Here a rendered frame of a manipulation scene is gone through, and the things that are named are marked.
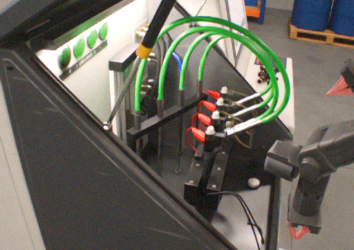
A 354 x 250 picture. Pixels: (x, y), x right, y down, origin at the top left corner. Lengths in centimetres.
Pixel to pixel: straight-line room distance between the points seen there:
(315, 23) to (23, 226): 519
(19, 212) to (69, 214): 15
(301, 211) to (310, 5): 496
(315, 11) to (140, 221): 511
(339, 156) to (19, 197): 64
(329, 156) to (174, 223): 29
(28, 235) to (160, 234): 36
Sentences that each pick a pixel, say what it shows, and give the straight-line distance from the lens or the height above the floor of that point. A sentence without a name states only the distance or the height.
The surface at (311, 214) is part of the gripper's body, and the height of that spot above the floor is 114.
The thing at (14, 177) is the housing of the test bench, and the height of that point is 116.
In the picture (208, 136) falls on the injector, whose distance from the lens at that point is 93.
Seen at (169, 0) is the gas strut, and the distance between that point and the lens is 48.
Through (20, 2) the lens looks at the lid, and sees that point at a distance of 54.
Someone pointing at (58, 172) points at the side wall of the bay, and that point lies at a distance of 70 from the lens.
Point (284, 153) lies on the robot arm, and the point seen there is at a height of 125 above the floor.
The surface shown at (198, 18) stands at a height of 143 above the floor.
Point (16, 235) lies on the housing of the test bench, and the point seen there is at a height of 96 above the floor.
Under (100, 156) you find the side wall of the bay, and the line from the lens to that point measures 62.
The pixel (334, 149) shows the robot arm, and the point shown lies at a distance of 60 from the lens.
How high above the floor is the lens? 165
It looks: 32 degrees down
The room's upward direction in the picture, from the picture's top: 2 degrees clockwise
